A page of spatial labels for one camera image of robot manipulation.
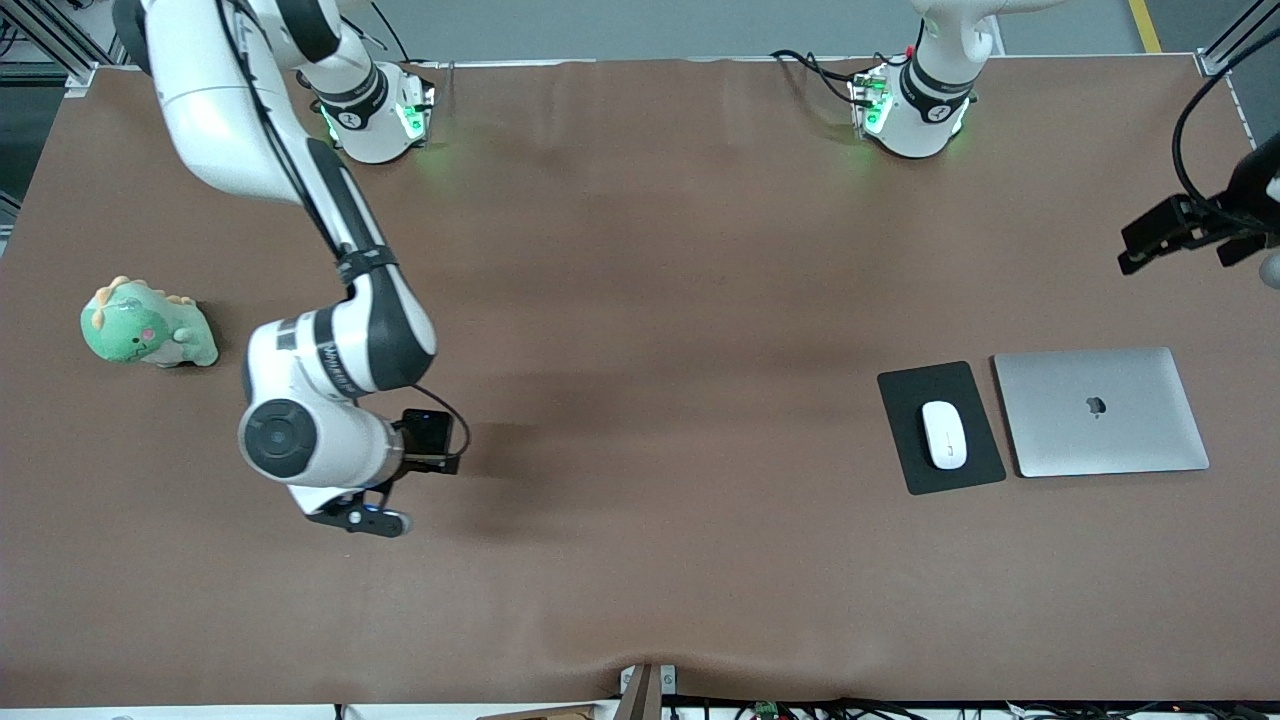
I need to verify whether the black flip phone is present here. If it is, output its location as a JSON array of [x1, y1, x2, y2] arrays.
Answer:
[[400, 408, 456, 458]]

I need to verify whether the white computer mouse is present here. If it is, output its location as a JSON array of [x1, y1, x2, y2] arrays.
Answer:
[[921, 400, 969, 471]]

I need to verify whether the dark grey mouse pad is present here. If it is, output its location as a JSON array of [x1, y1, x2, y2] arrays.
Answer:
[[877, 361, 1007, 496]]

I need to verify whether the silver closed laptop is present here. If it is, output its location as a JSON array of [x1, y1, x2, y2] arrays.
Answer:
[[993, 347, 1211, 479]]

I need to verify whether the brown table cloth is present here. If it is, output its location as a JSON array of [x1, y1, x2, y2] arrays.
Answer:
[[0, 55, 1280, 707]]

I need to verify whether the green dinosaur plush toy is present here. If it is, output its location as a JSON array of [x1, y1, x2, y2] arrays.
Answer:
[[80, 276, 219, 369]]

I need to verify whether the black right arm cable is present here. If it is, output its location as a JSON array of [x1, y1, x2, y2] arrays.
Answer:
[[215, 0, 473, 466]]

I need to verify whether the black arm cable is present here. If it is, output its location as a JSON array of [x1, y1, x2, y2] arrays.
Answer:
[[1170, 25, 1280, 216], [215, 0, 473, 466]]

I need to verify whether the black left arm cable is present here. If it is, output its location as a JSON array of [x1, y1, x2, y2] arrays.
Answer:
[[1170, 25, 1280, 216]]

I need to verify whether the aluminium frame profile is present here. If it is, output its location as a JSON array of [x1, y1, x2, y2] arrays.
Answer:
[[0, 0, 151, 99], [1195, 0, 1280, 79]]

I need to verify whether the camera mount pole bracket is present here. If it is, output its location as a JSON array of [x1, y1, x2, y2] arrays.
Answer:
[[618, 663, 678, 720]]

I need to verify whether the black base cable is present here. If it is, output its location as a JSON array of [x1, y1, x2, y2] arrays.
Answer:
[[370, 0, 421, 66], [770, 48, 871, 106]]

